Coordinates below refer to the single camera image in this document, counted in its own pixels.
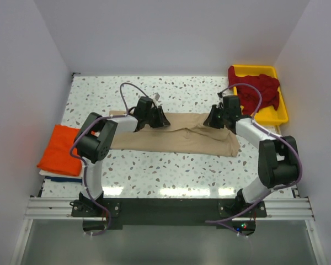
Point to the orange folded t shirt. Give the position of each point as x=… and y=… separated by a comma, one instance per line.
x=56, y=158

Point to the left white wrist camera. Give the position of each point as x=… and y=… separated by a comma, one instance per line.
x=155, y=97

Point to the dark red t shirt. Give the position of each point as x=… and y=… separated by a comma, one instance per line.
x=249, y=98

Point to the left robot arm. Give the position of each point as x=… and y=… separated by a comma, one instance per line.
x=95, y=137

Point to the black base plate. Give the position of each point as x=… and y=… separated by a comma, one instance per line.
x=119, y=212

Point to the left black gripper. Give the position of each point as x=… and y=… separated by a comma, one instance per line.
x=162, y=120

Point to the beige t shirt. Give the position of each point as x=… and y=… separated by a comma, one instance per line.
x=186, y=134

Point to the aluminium frame rail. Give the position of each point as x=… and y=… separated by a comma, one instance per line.
x=276, y=209

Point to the yellow plastic tray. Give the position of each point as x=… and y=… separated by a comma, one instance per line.
x=265, y=116

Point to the white folded t shirt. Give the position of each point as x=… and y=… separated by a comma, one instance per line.
x=50, y=174

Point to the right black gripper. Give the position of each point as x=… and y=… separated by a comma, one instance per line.
x=209, y=121

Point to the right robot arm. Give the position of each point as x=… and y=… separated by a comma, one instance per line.
x=279, y=165

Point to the blue folded t shirt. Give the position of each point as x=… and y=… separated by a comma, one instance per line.
x=64, y=179

